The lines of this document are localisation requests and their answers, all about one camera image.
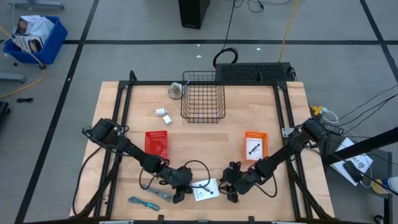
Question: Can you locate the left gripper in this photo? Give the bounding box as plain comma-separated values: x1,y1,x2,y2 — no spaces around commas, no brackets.
161,166,194,205

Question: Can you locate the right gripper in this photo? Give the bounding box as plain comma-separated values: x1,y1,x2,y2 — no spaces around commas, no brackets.
219,162,259,203

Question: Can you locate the grey cable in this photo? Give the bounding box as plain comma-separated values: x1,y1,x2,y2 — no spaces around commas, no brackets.
141,183,173,202

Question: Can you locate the white box with red mark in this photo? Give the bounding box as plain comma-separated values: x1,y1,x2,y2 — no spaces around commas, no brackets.
192,178,220,202

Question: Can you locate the blue cable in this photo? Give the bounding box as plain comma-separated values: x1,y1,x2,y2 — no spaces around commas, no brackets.
127,196,161,212

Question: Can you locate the blue plastic bin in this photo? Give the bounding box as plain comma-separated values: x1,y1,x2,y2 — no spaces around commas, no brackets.
2,15,68,66

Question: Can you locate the red plastic basket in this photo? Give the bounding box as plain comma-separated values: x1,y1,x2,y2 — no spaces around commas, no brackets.
144,130,169,160

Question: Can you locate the orange plastic basket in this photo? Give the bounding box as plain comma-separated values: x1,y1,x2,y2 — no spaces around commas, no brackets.
244,131,269,162

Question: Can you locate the yellow plug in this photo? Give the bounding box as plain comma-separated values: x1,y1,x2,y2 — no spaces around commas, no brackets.
310,105,325,117

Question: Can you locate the black phone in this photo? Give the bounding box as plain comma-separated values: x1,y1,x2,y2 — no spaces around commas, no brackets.
342,160,364,184

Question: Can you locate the black power strip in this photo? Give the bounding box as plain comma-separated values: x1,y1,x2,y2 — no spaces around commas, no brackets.
320,120,345,136

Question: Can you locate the white printed paper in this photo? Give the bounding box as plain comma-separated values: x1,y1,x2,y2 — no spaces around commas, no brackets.
330,137,374,187

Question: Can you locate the black diagonal beam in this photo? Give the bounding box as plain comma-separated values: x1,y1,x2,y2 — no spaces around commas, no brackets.
323,126,398,166

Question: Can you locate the dark grey side table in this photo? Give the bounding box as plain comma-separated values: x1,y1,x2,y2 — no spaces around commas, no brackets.
319,133,393,224

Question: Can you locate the black tower case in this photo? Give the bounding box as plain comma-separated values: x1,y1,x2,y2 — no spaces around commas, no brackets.
178,0,211,30

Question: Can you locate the grey metal stand foot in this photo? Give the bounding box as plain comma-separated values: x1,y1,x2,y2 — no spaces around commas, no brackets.
0,72,27,84
7,0,65,11

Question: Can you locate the white product box with photo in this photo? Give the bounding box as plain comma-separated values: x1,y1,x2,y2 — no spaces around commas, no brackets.
12,34,44,54
14,14,43,37

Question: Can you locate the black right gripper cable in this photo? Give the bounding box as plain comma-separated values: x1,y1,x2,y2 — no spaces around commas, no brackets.
217,174,278,199

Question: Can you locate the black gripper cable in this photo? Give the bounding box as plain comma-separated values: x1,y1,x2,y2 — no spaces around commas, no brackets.
139,159,212,191
217,174,278,199

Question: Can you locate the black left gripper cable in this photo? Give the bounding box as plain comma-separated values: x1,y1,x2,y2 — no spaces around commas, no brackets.
139,159,212,191

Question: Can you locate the black wire basket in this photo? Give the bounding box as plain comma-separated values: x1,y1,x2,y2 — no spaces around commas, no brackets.
180,70,226,124

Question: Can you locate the silver metal bracket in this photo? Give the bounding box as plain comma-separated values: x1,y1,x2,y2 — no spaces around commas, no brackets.
280,127,295,139

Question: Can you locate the black left arm base cable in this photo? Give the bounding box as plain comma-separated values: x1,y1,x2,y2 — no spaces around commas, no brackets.
72,145,103,218

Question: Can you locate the black metal table frame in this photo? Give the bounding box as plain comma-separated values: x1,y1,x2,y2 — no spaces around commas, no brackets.
70,70,336,222

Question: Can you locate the coiled black cable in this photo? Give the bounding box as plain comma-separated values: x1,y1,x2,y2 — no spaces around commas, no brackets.
212,0,239,69

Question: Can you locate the yellow extension cable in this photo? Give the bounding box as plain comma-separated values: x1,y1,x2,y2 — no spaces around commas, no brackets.
0,26,47,100
278,0,302,63

